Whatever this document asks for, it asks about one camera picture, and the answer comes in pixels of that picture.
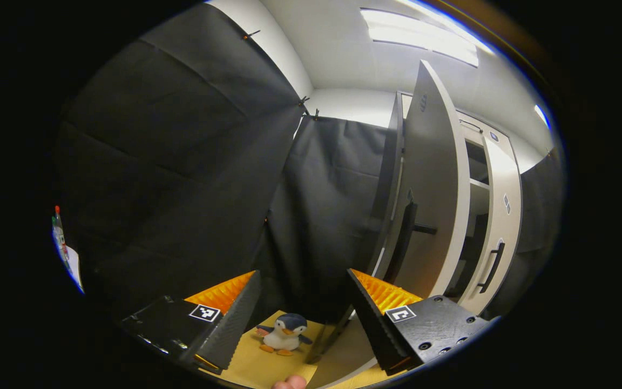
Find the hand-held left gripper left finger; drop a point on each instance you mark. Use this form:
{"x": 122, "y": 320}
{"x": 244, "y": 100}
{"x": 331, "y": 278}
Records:
{"x": 238, "y": 324}

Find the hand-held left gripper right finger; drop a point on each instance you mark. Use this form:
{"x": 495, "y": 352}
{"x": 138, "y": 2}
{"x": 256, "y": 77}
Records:
{"x": 376, "y": 329}

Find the white cabinet door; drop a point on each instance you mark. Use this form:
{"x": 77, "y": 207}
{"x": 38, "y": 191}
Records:
{"x": 502, "y": 183}
{"x": 430, "y": 162}

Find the white cabinet drawer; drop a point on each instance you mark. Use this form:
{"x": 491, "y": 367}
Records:
{"x": 484, "y": 139}

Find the penguin plush toy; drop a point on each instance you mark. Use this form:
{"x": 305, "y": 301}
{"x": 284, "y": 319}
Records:
{"x": 284, "y": 337}

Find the black backdrop cloth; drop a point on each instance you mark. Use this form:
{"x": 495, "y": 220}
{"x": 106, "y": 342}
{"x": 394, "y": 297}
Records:
{"x": 181, "y": 162}
{"x": 540, "y": 205}

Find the small ceiling light panel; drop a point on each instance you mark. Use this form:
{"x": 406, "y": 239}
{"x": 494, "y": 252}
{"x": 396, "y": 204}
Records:
{"x": 542, "y": 116}

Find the large ceiling light panel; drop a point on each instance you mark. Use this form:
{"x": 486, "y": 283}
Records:
{"x": 419, "y": 35}

